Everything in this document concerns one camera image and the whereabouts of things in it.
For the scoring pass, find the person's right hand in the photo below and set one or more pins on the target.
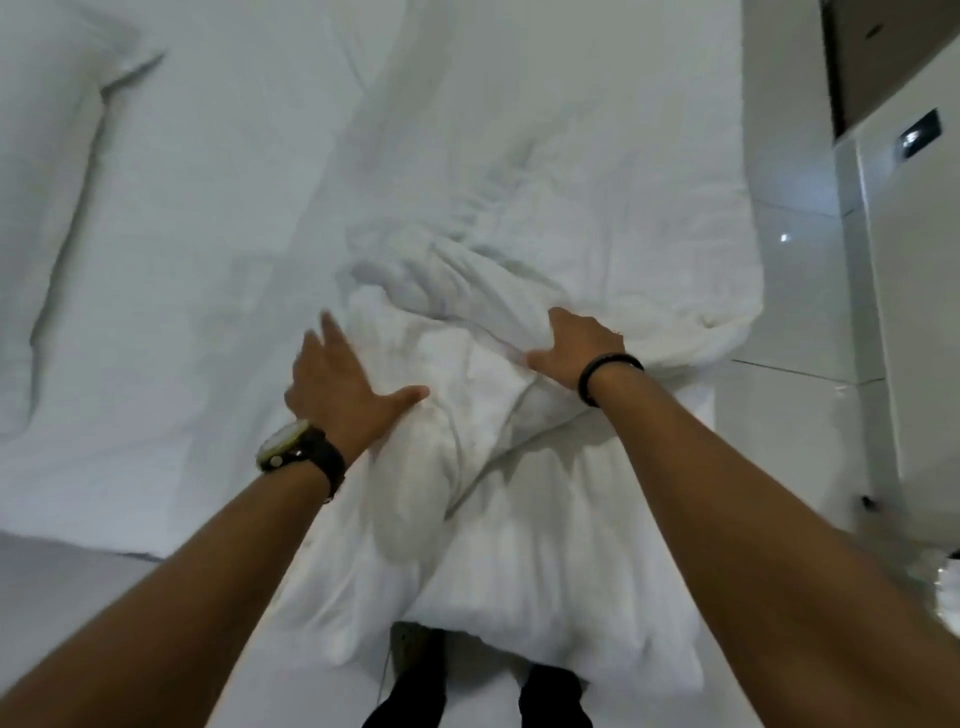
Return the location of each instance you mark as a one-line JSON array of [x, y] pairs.
[[581, 345]]

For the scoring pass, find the person's left hand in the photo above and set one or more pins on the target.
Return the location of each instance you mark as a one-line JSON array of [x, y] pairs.
[[334, 394]]

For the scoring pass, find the person's left middle finger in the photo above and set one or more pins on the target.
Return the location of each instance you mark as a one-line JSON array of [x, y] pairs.
[[310, 349]]

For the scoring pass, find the person's right thumb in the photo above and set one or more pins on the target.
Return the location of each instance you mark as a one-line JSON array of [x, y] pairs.
[[546, 360]]

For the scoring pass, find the person's left thumb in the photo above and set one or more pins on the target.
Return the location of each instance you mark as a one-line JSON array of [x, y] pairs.
[[401, 399]]

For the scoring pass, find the white pillow insert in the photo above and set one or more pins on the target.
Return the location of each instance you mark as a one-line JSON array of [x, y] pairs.
[[420, 420]]

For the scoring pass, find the person's right forearm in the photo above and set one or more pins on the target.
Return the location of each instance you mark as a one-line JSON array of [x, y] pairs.
[[750, 540]]

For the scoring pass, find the person's left forearm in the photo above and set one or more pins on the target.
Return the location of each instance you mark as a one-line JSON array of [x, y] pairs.
[[172, 592]]

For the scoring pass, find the bed with white sheet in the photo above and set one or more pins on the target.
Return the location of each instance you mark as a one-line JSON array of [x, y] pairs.
[[225, 225]]

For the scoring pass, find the white bed pillow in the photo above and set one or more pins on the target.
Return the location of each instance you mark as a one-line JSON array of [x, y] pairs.
[[45, 187]]

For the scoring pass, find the black trousers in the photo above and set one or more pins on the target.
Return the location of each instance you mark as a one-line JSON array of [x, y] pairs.
[[551, 697]]

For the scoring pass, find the white cabinet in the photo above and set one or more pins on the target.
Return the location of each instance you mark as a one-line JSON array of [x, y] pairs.
[[915, 337]]

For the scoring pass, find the dark wooden panel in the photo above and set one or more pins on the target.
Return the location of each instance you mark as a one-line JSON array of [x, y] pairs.
[[892, 52]]

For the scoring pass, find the black wall switch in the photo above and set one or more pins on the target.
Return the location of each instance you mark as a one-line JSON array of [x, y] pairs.
[[919, 133]]

